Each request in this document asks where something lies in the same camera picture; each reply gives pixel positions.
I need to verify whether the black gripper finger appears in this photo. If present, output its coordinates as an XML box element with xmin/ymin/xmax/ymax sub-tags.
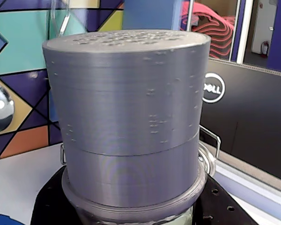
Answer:
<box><xmin>30</xmin><ymin>170</ymin><xmax>85</xmax><ymax>225</ymax></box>
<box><xmin>192</xmin><ymin>174</ymin><xmax>259</xmax><ymax>225</ymax></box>

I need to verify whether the gray salt shaker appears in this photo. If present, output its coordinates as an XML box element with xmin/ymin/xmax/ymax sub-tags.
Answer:
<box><xmin>42</xmin><ymin>29</ymin><xmax>212</xmax><ymax>225</ymax></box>

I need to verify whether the steel pot with lid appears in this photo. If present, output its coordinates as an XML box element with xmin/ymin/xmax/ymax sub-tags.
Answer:
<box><xmin>59</xmin><ymin>124</ymin><xmax>222</xmax><ymax>177</ymax></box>

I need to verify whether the black Dell monitor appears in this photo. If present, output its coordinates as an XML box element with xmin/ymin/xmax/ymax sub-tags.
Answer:
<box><xmin>198</xmin><ymin>57</ymin><xmax>281</xmax><ymax>195</ymax></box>

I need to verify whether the steel ladle utensil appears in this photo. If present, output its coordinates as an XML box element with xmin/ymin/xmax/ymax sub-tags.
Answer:
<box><xmin>0</xmin><ymin>0</ymin><xmax>15</xmax><ymax>132</ymax></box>

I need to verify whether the steel spoon utensil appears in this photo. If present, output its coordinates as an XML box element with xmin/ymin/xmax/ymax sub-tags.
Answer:
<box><xmin>49</xmin><ymin>0</ymin><xmax>72</xmax><ymax>37</ymax></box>

